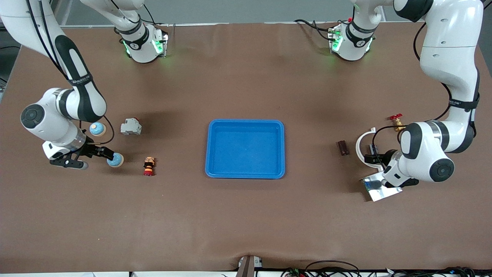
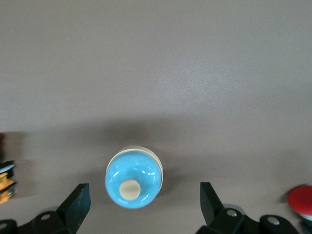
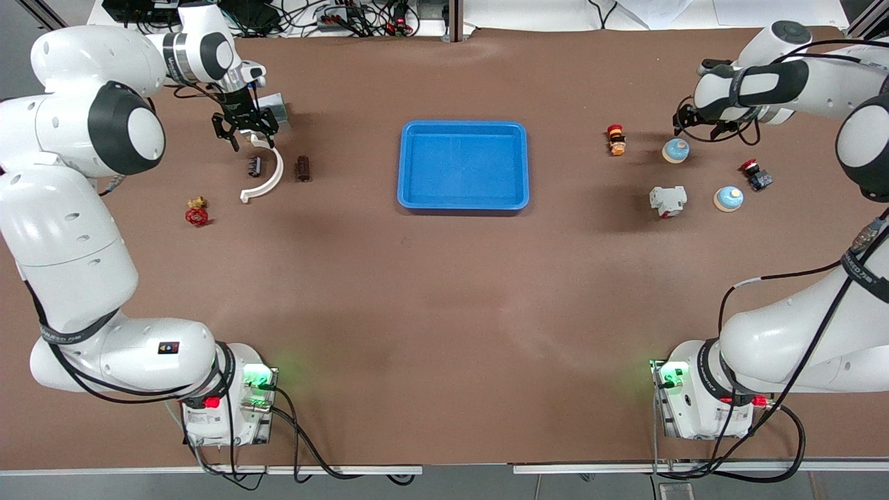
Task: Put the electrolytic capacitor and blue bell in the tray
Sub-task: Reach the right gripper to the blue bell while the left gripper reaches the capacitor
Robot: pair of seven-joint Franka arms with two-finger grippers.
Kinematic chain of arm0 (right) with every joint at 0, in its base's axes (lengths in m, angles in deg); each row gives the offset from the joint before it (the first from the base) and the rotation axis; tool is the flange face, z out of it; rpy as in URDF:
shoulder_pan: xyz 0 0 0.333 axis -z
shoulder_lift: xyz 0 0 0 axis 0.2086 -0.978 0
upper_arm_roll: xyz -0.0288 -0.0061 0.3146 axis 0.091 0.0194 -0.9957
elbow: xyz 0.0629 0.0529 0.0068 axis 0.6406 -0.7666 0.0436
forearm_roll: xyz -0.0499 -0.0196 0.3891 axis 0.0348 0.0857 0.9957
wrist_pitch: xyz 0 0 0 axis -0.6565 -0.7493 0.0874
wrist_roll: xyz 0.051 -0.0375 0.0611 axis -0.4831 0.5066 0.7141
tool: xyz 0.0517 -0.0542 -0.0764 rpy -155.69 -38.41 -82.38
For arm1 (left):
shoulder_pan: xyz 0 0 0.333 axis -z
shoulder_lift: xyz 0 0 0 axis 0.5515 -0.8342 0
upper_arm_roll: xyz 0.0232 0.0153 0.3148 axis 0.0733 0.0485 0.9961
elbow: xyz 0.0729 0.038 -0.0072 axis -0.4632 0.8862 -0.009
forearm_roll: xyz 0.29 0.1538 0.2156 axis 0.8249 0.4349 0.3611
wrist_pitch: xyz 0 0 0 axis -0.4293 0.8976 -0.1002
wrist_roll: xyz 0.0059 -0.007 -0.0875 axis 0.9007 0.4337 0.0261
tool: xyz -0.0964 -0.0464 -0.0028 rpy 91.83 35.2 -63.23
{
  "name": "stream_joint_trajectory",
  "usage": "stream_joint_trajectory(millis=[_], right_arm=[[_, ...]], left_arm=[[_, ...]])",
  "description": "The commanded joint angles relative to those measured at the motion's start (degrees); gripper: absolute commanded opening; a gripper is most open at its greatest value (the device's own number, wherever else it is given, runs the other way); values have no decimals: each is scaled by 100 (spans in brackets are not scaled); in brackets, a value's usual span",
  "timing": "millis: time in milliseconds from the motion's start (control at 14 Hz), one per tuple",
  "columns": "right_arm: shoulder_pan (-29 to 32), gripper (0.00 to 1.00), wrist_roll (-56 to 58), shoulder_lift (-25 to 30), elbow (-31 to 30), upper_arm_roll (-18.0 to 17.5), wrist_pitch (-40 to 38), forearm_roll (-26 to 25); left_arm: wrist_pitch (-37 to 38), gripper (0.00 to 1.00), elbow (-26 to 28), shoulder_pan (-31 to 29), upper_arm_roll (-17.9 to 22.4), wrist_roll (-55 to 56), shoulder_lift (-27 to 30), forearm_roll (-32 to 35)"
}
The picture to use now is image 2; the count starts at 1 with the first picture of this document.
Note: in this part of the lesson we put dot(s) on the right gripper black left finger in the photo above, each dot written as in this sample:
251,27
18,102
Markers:
70,209

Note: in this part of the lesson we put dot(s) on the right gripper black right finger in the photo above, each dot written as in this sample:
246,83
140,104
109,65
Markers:
219,219

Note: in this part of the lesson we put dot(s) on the blue dome call bell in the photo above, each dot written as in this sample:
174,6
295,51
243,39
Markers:
136,170

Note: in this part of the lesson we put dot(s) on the orange striped emergency stop button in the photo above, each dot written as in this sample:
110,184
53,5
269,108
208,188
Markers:
6,185

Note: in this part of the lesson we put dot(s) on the red mushroom push button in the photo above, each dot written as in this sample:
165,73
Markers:
301,200

